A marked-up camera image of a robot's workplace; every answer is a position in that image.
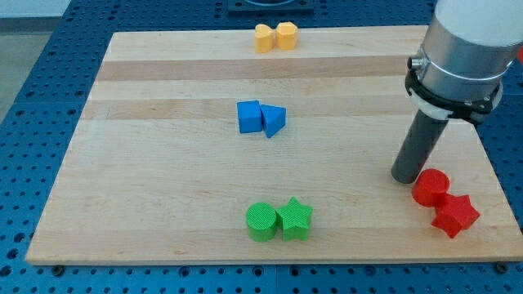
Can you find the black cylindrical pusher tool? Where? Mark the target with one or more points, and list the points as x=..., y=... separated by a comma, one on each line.
x=423, y=134

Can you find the blue triangle block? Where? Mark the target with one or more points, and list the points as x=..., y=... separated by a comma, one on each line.
x=273, y=119

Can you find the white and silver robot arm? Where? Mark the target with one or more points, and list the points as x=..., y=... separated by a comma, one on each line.
x=457, y=72

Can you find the blue cube block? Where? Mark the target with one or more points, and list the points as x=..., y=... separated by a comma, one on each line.
x=249, y=116

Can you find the red cylinder block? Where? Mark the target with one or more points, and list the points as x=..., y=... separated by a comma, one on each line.
x=430, y=187

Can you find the red star block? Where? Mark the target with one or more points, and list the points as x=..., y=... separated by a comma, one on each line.
x=455, y=214

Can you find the green star block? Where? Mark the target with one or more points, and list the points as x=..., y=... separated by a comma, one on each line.
x=294, y=219

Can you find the yellow hexagon block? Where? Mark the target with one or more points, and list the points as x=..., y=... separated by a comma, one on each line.
x=286, y=36

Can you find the green cylinder block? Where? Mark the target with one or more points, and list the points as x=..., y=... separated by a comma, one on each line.
x=261, y=220

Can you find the wooden board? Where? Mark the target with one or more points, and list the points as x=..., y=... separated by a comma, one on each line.
x=157, y=172

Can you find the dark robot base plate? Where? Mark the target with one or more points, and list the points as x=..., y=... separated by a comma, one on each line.
x=269, y=6

